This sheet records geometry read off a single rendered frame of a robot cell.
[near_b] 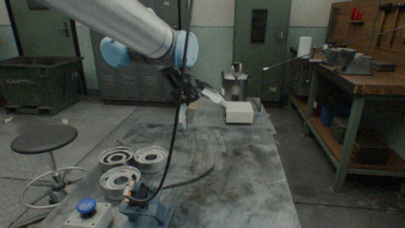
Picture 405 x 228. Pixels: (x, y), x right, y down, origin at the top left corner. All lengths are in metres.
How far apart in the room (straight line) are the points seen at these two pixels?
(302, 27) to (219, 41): 1.18
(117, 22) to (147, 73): 3.18
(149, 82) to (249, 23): 1.58
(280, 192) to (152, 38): 0.52
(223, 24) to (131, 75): 1.50
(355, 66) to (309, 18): 1.94
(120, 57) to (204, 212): 0.42
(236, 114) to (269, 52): 2.20
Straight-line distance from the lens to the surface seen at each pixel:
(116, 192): 0.69
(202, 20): 3.82
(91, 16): 0.38
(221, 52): 3.81
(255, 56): 3.48
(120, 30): 0.41
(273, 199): 0.71
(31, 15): 4.93
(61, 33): 4.67
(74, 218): 0.63
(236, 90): 1.56
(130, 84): 3.70
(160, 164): 0.78
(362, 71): 2.11
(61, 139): 1.58
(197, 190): 0.71
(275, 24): 3.47
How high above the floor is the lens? 1.25
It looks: 22 degrees down
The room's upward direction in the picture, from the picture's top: straight up
